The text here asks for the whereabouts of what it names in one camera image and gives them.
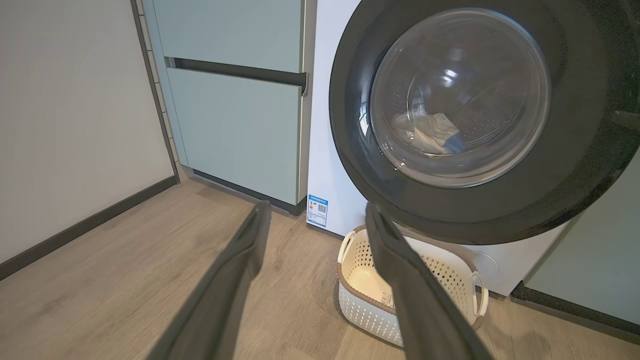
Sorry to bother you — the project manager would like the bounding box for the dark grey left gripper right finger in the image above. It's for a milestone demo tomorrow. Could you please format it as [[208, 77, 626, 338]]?
[[364, 202, 494, 360]]

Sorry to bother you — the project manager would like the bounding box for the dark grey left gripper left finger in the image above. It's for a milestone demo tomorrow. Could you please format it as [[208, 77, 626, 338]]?
[[147, 200, 273, 360]]

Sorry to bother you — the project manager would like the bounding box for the dark round washer door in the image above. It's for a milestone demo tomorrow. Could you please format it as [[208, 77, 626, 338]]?
[[328, 0, 640, 246]]

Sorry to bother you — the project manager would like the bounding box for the white front-load washing machine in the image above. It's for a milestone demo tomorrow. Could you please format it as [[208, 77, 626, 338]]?
[[305, 0, 571, 297]]

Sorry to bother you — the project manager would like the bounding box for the white perforated laundry basket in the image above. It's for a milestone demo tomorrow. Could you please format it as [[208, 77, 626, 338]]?
[[335, 224, 490, 349]]

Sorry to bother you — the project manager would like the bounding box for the round white filter cover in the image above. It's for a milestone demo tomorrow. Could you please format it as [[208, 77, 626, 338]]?
[[464, 248, 501, 277]]

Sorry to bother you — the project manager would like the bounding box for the dark cabinet plinth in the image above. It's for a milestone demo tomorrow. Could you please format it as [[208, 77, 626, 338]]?
[[192, 169, 307, 217], [509, 281, 640, 345]]

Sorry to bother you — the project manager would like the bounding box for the blue energy label sticker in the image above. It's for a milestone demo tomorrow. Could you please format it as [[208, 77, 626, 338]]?
[[306, 193, 330, 229]]

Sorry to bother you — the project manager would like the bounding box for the teal drawer cabinet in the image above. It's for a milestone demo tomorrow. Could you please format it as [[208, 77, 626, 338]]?
[[141, 0, 318, 206]]

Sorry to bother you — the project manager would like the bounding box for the dark wall baseboard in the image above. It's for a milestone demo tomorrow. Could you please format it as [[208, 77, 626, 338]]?
[[0, 174, 180, 282]]

